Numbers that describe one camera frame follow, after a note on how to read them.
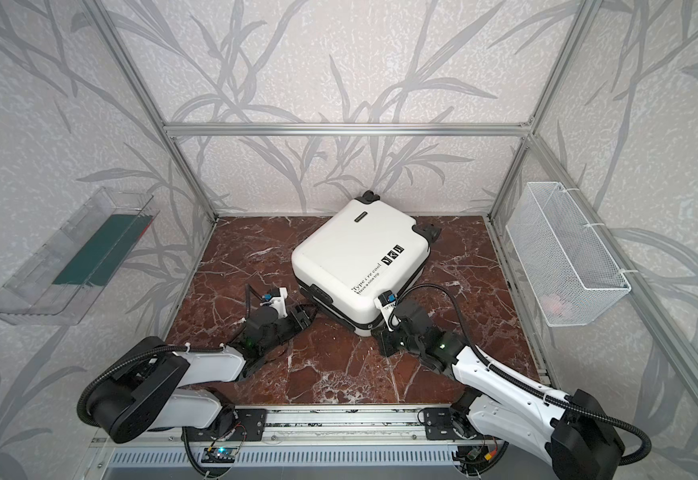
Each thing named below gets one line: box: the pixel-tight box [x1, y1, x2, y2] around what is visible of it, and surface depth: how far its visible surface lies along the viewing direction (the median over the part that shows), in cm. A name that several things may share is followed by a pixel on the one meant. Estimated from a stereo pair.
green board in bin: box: [53, 214, 153, 286], surface depth 67 cm
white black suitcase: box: [290, 190, 441, 336], surface depth 84 cm
